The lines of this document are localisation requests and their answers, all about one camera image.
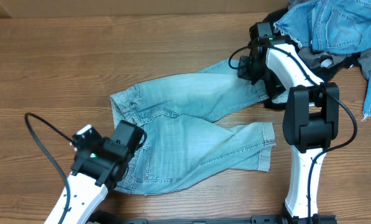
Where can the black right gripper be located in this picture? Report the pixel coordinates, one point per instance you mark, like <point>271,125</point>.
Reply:
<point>245,71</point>

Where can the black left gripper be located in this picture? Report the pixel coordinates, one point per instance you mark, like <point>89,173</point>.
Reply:
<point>109,175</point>

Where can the light blue denim shorts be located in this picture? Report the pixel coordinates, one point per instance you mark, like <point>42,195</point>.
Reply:
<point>184,144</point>

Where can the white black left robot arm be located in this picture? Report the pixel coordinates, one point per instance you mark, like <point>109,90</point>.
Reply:
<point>99,164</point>

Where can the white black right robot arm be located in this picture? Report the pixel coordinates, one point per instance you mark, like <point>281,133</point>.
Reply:
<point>310,121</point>

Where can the black garment with patterned lining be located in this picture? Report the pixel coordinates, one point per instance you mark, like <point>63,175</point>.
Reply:
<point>277,93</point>

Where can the grey cloth garment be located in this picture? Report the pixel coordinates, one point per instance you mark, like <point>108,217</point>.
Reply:
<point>325,64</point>

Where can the blue frayed denim jeans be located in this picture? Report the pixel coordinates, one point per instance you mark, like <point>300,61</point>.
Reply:
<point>340,27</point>

